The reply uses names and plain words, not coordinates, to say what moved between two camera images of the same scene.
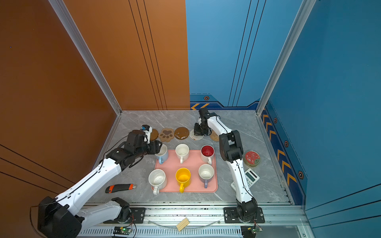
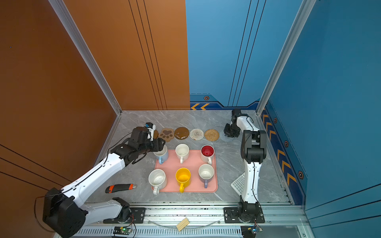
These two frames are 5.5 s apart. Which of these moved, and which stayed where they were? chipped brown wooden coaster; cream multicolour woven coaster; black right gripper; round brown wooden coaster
Moved: black right gripper
Stayed: chipped brown wooden coaster; round brown wooden coaster; cream multicolour woven coaster
